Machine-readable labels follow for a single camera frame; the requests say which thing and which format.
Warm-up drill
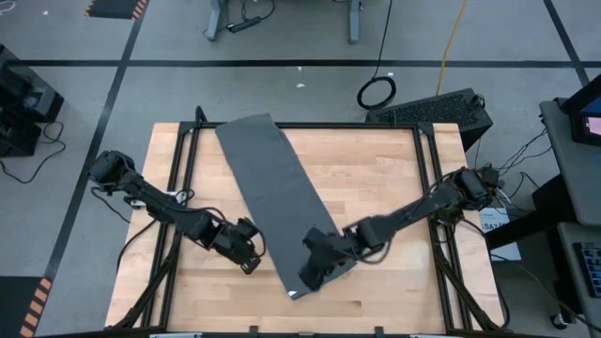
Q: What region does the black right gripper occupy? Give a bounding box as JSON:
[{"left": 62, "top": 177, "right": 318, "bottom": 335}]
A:
[{"left": 298, "top": 226, "right": 358, "bottom": 293}]

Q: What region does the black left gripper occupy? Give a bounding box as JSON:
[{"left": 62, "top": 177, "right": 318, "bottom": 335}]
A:
[{"left": 205, "top": 216, "right": 263, "bottom": 277}]

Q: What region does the grey waffle-weave towel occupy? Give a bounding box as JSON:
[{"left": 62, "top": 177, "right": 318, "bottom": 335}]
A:
[{"left": 214, "top": 112, "right": 358, "bottom": 300}]

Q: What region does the black perforated computer case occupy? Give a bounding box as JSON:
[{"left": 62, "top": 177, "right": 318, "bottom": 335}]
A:
[{"left": 364, "top": 87, "right": 495, "bottom": 152}]

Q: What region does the black power adapter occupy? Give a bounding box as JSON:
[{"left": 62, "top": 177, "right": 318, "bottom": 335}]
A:
[{"left": 482, "top": 164, "right": 502, "bottom": 188}]

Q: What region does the white printed sheet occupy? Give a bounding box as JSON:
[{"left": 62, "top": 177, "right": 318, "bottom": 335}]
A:
[{"left": 477, "top": 206, "right": 523, "bottom": 263}]

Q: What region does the black desk foot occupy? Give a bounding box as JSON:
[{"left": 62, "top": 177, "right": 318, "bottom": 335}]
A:
[{"left": 485, "top": 173, "right": 579, "bottom": 251}]

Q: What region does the black power strip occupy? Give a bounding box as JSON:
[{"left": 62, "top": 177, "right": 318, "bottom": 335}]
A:
[{"left": 226, "top": 15, "right": 263, "bottom": 35}]

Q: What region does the grey desk leg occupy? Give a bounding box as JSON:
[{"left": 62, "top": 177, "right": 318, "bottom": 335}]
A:
[
  {"left": 204, "top": 0, "right": 227, "bottom": 42},
  {"left": 346, "top": 0, "right": 363, "bottom": 45}
]

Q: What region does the black orange-striped floor mat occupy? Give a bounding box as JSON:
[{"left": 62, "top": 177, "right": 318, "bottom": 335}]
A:
[
  {"left": 0, "top": 275, "right": 54, "bottom": 338},
  {"left": 84, "top": 0, "right": 150, "bottom": 21}
]

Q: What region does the grey desk top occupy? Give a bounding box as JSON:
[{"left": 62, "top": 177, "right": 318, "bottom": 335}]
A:
[
  {"left": 538, "top": 96, "right": 601, "bottom": 227},
  {"left": 556, "top": 220, "right": 601, "bottom": 330}
]

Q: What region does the black equipment case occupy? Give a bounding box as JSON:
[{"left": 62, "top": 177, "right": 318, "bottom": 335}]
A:
[{"left": 0, "top": 44, "right": 66, "bottom": 159}]

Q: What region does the black keypad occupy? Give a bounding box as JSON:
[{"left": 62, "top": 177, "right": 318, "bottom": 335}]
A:
[{"left": 572, "top": 240, "right": 601, "bottom": 300}]

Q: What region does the black laptop screen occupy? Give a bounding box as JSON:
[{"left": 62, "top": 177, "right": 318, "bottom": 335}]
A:
[{"left": 561, "top": 73, "right": 601, "bottom": 147}]

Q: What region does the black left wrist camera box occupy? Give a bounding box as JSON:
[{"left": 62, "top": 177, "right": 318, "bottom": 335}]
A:
[{"left": 186, "top": 211, "right": 215, "bottom": 241}]

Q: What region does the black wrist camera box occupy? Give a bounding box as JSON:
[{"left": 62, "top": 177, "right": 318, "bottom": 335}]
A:
[
  {"left": 355, "top": 216, "right": 393, "bottom": 249},
  {"left": 186, "top": 211, "right": 215, "bottom": 241}
]

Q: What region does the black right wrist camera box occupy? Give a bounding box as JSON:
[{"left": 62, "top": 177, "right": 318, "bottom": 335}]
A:
[{"left": 355, "top": 216, "right": 393, "bottom": 249}]

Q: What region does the black aluminium table frame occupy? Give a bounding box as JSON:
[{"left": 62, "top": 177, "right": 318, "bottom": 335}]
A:
[{"left": 106, "top": 105, "right": 512, "bottom": 335}]

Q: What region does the black hanging cable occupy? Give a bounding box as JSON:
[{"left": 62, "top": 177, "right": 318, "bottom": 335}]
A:
[{"left": 355, "top": 0, "right": 398, "bottom": 112}]

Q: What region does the black floor cable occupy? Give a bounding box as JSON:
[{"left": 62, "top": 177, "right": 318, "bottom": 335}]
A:
[{"left": 0, "top": 120, "right": 68, "bottom": 185}]

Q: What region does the yellow hanging cable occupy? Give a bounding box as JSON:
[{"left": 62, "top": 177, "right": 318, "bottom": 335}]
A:
[{"left": 434, "top": 0, "right": 470, "bottom": 98}]

